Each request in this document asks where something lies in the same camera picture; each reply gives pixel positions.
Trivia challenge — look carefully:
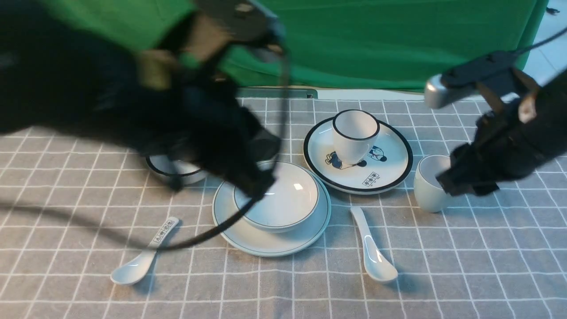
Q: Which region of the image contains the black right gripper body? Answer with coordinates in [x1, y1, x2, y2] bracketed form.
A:
[460, 100, 545, 182]

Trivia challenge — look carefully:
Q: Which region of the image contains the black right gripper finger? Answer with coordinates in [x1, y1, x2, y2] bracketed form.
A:
[436, 169, 500, 197]

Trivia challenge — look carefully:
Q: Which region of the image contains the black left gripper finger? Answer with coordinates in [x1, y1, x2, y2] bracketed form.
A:
[233, 164, 276, 198]

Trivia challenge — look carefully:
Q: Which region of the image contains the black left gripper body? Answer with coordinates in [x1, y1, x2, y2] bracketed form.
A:
[177, 79, 282, 175]

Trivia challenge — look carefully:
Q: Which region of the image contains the white cup thin rim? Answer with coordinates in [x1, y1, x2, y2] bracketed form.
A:
[414, 154, 451, 213]

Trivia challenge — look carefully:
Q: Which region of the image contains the white bowl thin grey rim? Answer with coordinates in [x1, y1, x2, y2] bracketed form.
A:
[244, 161, 323, 233]

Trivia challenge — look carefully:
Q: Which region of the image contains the plain white ceramic spoon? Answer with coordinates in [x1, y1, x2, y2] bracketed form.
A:
[350, 206, 398, 283]

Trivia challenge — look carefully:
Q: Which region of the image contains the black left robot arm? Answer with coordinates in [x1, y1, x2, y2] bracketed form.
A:
[1, 0, 280, 197]

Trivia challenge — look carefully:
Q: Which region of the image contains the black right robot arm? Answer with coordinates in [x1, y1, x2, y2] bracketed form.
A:
[437, 70, 567, 196]

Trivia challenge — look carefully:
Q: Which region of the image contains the white plate thin grey rim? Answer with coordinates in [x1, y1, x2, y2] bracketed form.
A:
[221, 168, 332, 258]

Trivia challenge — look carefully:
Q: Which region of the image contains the white bowl black rim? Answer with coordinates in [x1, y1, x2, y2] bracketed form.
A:
[144, 154, 207, 186]

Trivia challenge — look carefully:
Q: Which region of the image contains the white plate black rim cartoon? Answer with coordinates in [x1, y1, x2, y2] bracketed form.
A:
[303, 118, 413, 195]

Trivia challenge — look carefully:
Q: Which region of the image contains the white cup black rim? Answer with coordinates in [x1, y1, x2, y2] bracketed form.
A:
[332, 109, 380, 165]

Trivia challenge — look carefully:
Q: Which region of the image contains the green backdrop cloth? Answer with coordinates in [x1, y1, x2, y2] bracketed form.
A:
[43, 0, 549, 91]

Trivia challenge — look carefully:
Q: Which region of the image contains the grey checked tablecloth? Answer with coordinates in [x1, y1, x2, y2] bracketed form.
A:
[0, 95, 567, 319]

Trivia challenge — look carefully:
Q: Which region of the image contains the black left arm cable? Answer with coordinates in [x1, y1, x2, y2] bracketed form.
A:
[0, 40, 291, 251]

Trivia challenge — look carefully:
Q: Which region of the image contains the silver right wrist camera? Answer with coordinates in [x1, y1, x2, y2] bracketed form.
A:
[424, 51, 528, 109]

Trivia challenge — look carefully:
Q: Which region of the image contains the white spoon printed handle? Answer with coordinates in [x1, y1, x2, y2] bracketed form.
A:
[111, 217, 179, 285]

